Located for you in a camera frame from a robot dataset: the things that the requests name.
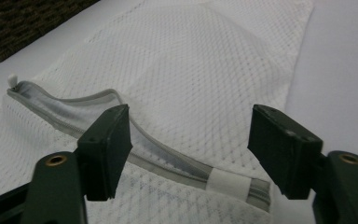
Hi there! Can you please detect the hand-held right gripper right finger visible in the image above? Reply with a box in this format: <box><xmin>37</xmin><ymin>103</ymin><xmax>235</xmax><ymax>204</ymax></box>
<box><xmin>247</xmin><ymin>104</ymin><xmax>358</xmax><ymax>224</ymax></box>

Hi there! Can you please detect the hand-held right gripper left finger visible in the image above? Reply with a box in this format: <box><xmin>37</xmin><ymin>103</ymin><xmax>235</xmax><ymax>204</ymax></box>
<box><xmin>21</xmin><ymin>104</ymin><xmax>133</xmax><ymax>224</ymax></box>

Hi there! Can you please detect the white mesh laundry bag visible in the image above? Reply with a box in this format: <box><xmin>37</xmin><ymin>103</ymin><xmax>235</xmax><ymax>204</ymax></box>
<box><xmin>0</xmin><ymin>0</ymin><xmax>315</xmax><ymax>224</ymax></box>

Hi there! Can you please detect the dark brown wicker basket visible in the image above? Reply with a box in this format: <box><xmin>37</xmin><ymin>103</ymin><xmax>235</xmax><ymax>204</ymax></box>
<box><xmin>0</xmin><ymin>0</ymin><xmax>101</xmax><ymax>64</ymax></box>

